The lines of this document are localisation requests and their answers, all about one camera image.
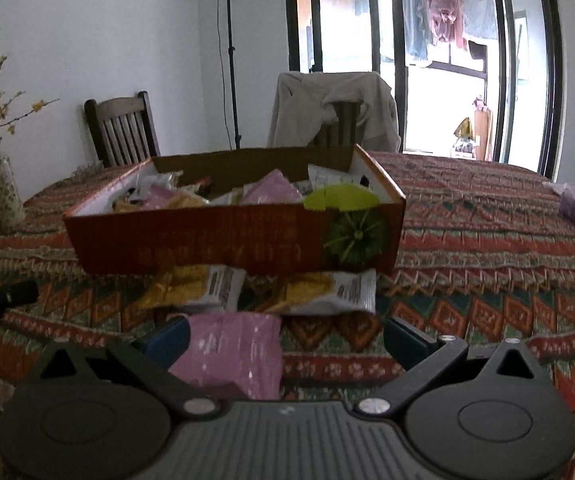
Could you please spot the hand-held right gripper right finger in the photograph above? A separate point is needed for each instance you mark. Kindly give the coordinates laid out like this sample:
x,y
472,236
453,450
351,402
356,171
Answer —
x,y
407,342

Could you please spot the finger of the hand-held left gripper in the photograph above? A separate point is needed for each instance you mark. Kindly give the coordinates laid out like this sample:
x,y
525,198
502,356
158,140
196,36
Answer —
x,y
12,294

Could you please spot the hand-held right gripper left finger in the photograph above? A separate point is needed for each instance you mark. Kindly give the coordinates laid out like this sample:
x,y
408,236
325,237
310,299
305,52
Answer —
x,y
167,342

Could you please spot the yellow white chip packet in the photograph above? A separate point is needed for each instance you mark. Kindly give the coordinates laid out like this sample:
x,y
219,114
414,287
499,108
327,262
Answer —
x,y
192,285
317,292

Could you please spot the orange cardboard box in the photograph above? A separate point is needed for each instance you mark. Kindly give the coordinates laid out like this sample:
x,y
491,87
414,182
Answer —
x,y
217,240

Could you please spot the small pink snack packet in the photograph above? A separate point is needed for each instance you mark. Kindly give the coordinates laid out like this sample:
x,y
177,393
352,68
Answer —
x,y
160,199

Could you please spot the small white snack packet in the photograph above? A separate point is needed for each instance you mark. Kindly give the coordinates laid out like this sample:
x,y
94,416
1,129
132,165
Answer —
x,y
225,197

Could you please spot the short green snack packet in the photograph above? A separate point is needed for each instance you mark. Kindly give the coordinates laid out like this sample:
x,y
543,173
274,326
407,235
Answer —
x,y
342,197

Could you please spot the orange blue snack packet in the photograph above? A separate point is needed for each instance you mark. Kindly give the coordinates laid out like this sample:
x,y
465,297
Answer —
x,y
200,186

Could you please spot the white yellow snack packet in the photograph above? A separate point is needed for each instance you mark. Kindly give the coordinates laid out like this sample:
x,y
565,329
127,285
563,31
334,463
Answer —
x,y
160,181

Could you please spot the large white printed snack packet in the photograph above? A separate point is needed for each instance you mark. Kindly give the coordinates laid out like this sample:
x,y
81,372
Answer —
x,y
327,177

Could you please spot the pink white-backed snack packet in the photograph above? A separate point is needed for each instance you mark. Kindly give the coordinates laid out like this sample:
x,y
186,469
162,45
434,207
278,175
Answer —
x,y
272,190

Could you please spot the floral ceramic vase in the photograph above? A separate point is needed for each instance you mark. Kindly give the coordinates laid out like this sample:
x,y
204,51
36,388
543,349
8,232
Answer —
x,y
4,190

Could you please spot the dark wooden chair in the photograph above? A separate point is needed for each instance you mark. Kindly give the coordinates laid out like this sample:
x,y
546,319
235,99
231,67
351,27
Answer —
x,y
122,130

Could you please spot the yellow-green balcony object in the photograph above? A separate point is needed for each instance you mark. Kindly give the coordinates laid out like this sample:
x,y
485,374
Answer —
x,y
464,129

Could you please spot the chair under grey jacket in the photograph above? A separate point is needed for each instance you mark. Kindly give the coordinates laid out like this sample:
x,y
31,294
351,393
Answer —
x,y
340,127

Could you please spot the brown balcony object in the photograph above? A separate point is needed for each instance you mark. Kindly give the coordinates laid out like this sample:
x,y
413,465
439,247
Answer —
x,y
483,130

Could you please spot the chair with grey cloth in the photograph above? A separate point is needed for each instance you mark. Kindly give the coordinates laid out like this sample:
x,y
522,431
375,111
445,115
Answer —
x,y
302,105

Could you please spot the black light stand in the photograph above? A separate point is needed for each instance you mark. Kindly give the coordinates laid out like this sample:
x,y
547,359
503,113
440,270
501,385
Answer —
x,y
230,60

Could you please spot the dark hanging cloth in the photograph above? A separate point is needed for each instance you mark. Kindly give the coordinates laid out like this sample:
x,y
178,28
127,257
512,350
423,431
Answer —
x,y
477,50

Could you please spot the blue hanging garment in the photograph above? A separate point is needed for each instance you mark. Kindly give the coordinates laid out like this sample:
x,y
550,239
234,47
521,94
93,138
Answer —
x,y
415,10

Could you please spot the maroon hanging shirt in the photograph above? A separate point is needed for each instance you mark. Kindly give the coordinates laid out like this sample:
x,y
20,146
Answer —
x,y
447,5

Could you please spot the grey-blue hanging shirt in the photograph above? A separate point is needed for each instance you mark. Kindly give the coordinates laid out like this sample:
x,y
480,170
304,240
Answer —
x,y
480,5

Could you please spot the black sliding door frame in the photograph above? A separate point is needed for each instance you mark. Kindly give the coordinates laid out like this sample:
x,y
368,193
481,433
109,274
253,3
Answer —
x,y
292,20

